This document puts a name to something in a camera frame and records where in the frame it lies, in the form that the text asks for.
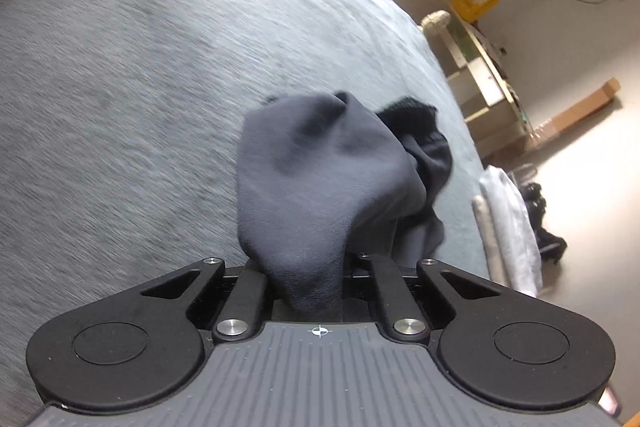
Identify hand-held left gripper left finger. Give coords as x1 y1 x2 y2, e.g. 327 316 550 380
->
141 258 267 342

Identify dark navy pants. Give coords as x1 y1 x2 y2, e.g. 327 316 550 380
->
235 91 453 323

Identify grey bed blanket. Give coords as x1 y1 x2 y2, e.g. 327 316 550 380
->
0 0 490 427

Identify folded beige cloth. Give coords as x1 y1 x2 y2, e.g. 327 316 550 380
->
472 195 508 284

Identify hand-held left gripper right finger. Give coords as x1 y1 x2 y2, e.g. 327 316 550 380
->
350 252 502 342

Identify yellow box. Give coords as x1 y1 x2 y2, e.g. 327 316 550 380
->
449 0 500 22

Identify cream knit ball lamp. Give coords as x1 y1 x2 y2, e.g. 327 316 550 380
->
421 9 451 36

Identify pale wooden desk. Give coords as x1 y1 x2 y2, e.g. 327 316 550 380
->
440 2 533 158

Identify folded white cloth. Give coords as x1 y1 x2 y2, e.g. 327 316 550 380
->
479 166 544 298

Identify long cardboard box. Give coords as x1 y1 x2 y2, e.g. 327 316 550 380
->
530 78 621 142

